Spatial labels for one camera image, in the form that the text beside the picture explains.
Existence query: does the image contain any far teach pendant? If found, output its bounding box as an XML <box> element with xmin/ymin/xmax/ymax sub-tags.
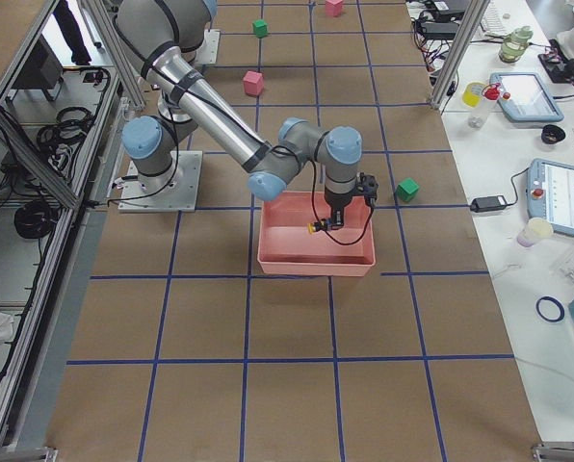
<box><xmin>489</xmin><ymin>72</ymin><xmax>564</xmax><ymax>124</ymax></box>

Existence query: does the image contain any pink cube near edge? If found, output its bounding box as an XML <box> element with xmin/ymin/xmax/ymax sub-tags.
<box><xmin>325</xmin><ymin>0</ymin><xmax>344</xmax><ymax>17</ymax></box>

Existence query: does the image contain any yellow tape roll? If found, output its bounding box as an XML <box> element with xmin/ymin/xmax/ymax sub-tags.
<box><xmin>461</xmin><ymin>82</ymin><xmax>486</xmax><ymax>108</ymax></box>

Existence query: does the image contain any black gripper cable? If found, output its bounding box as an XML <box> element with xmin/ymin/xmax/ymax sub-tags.
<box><xmin>310</xmin><ymin>161</ymin><xmax>376</xmax><ymax>245</ymax></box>

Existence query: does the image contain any pink plastic bin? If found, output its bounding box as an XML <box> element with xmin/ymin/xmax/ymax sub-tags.
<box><xmin>257</xmin><ymin>191</ymin><xmax>376</xmax><ymax>276</ymax></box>

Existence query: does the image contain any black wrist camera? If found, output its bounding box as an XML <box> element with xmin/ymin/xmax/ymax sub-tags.
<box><xmin>354</xmin><ymin>172</ymin><xmax>378</xmax><ymax>209</ymax></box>

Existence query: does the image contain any black power adapter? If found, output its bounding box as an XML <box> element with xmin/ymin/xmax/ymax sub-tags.
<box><xmin>469</xmin><ymin>195</ymin><xmax>509</xmax><ymax>213</ymax></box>

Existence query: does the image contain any teach pendant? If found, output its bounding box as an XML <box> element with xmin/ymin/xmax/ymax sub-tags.
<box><xmin>526</xmin><ymin>158</ymin><xmax>574</xmax><ymax>237</ymax></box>
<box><xmin>489</xmin><ymin>72</ymin><xmax>564</xmax><ymax>124</ymax></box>

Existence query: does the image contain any yellow push button switch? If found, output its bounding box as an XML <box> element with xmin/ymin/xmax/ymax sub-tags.
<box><xmin>307</xmin><ymin>218</ymin><xmax>333</xmax><ymax>234</ymax></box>

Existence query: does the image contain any pink cube centre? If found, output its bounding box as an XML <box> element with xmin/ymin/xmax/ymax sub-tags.
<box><xmin>242</xmin><ymin>70</ymin><xmax>265</xmax><ymax>97</ymax></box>

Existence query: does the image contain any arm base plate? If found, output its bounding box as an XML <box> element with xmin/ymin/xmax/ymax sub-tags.
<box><xmin>117</xmin><ymin>150</ymin><xmax>203</xmax><ymax>214</ymax></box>
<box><xmin>192</xmin><ymin>29</ymin><xmax>221</xmax><ymax>66</ymax></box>

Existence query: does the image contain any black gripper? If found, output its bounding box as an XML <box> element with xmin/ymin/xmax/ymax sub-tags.
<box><xmin>324</xmin><ymin>190</ymin><xmax>354</xmax><ymax>227</ymax></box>

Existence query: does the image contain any aluminium frame post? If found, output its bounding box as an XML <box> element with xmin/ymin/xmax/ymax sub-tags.
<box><xmin>429</xmin><ymin>0</ymin><xmax>489</xmax><ymax>109</ymax></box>

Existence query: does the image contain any green water bottle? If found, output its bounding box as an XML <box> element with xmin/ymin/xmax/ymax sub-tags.
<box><xmin>498</xmin><ymin>26</ymin><xmax>534</xmax><ymax>64</ymax></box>

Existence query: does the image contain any green cube by bin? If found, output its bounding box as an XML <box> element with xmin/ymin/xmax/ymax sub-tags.
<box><xmin>395</xmin><ymin>177</ymin><xmax>420</xmax><ymax>203</ymax></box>

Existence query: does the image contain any blue tape ring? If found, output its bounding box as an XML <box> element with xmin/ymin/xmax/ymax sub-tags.
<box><xmin>535</xmin><ymin>296</ymin><xmax>566</xmax><ymax>323</ymax></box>

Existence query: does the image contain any green cube far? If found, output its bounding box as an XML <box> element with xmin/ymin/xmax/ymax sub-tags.
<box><xmin>251</xmin><ymin>19</ymin><xmax>269</xmax><ymax>39</ymax></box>

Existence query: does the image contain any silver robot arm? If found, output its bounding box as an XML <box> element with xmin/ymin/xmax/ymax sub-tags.
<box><xmin>113</xmin><ymin>0</ymin><xmax>375</xmax><ymax>230</ymax></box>

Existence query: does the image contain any near teach pendant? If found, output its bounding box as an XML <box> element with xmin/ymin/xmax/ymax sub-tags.
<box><xmin>526</xmin><ymin>158</ymin><xmax>574</xmax><ymax>237</ymax></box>

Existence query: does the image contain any white plastic cup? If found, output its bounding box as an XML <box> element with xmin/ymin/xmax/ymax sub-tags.
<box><xmin>516</xmin><ymin>218</ymin><xmax>554</xmax><ymax>247</ymax></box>

